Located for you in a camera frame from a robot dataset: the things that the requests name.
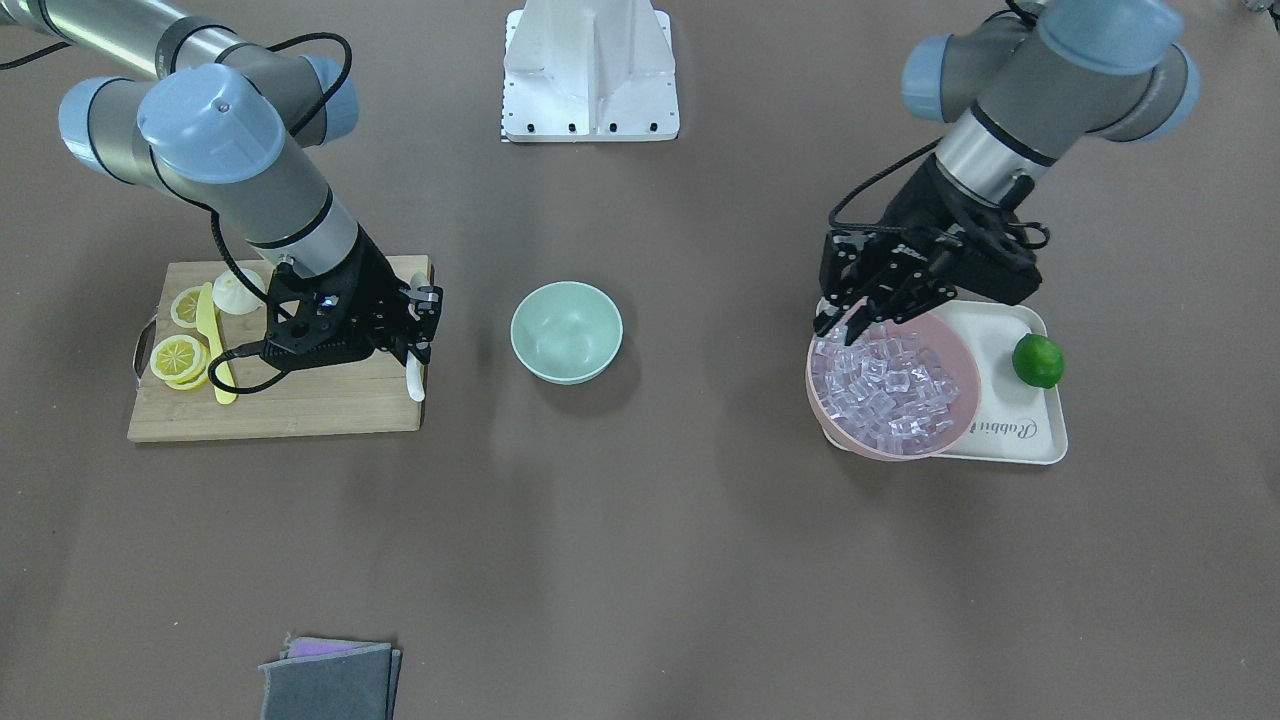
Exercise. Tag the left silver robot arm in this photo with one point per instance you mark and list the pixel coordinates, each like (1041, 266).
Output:
(1015, 94)

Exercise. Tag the yellow plastic knife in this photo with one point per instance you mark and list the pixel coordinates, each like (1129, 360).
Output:
(207, 325)

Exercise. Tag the white ceramic spoon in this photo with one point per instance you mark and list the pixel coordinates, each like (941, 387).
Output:
(414, 378)

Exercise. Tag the upper lemon slice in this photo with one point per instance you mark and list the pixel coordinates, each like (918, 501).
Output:
(183, 311)

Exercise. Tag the cream rectangular tray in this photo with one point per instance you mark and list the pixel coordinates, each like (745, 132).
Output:
(1013, 422)

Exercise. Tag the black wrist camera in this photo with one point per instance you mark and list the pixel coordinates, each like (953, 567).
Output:
(326, 327)

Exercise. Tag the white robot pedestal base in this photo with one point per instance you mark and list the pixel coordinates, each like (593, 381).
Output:
(589, 71)

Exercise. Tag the white lemon half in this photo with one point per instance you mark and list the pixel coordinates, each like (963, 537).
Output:
(232, 297)

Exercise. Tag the pile of clear ice cubes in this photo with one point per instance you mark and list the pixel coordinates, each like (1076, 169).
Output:
(889, 392)

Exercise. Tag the pink bowl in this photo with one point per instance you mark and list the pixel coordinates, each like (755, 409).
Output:
(955, 357)

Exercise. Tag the grey folded cloth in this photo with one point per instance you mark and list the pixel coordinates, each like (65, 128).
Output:
(323, 678)

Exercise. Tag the mint green bowl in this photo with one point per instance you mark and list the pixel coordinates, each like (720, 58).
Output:
(567, 332)

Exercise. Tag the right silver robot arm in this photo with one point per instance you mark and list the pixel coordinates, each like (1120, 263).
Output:
(224, 125)

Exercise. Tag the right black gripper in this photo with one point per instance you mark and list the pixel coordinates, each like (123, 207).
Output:
(376, 292)

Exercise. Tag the lower lemon slice stack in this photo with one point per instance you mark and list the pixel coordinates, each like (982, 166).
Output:
(181, 362)

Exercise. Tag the green lime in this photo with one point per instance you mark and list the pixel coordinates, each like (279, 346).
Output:
(1037, 361)

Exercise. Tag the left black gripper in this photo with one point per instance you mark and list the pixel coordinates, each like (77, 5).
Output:
(928, 212)

